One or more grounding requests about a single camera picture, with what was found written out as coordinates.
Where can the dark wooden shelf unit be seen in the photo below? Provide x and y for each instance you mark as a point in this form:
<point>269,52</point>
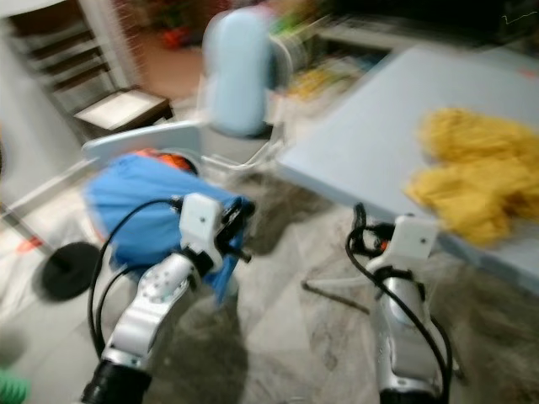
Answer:
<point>76,59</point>

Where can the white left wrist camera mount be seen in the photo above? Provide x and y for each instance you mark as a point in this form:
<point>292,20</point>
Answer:
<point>202,220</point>

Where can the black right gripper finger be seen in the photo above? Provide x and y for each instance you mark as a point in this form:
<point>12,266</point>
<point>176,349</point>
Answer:
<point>356,225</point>

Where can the white television stand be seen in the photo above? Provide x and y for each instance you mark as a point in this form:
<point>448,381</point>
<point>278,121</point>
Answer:
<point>370,35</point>

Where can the yellow shirt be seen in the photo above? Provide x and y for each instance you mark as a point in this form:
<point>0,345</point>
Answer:
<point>472,185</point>

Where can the dark side table white top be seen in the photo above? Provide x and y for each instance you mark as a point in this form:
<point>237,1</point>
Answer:
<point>126,108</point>

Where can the black television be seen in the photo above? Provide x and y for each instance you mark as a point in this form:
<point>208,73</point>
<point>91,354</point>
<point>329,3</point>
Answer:
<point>429,13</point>

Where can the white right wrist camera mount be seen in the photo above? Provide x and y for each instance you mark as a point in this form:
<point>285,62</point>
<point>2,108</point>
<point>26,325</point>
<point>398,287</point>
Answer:
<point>413,240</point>

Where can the orange garment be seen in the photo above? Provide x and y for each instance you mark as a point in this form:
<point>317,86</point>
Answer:
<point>173,160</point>

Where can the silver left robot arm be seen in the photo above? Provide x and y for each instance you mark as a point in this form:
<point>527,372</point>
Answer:
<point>160,303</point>

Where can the white grey folding chair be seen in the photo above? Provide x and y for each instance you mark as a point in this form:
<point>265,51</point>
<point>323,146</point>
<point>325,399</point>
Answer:
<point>236,150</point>

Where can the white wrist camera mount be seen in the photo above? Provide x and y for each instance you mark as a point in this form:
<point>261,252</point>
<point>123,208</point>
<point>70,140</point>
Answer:
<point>202,220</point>
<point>413,240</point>

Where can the blue shirt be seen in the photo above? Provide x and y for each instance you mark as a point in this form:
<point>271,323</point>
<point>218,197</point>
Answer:
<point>135,210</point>

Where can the black standing fan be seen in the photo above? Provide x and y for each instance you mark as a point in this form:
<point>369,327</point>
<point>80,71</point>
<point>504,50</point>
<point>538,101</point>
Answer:
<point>67,273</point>

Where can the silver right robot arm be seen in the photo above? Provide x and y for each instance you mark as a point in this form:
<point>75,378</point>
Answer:
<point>404,337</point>

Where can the pale blue cushion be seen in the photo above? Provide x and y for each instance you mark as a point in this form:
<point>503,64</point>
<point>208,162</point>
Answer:
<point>240,76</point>

